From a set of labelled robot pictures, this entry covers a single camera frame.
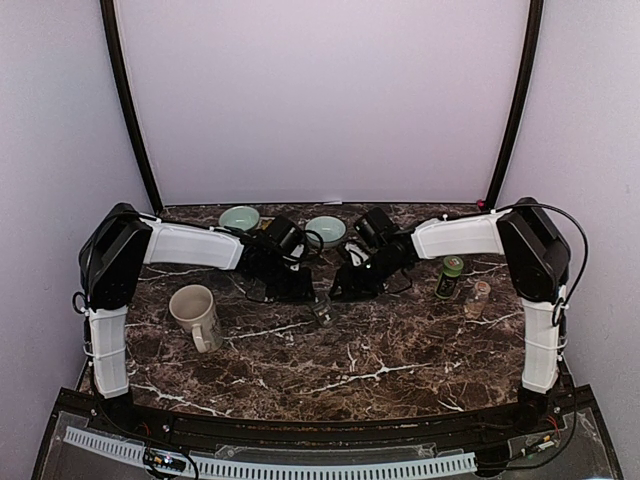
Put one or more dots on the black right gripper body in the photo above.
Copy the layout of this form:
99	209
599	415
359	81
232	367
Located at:
368	282

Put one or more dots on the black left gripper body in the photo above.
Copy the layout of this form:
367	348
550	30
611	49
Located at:
284	287

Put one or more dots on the clear weekly pill organizer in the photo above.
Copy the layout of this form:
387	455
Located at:
323	312

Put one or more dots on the green lid pill bottle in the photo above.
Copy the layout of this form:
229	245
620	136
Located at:
452	267

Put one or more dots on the clear bottle yellow capsules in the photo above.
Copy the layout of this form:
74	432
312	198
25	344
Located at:
476	300

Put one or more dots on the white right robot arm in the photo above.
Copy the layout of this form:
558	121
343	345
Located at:
493	289

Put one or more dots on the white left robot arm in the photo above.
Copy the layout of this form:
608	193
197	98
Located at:
115	265

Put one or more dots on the light blue ribbed bowl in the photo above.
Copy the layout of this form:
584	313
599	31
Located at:
325	231

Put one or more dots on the square floral ceramic plate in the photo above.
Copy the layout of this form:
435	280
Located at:
269	225

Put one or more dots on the small celadon bowl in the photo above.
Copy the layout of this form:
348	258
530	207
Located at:
244	218

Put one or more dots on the beige ceramic mug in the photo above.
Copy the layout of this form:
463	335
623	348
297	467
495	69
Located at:
193	307

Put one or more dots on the white slotted cable duct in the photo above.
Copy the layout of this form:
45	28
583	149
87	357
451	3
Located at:
236	462

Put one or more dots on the black front rail base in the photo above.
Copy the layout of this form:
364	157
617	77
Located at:
575	443

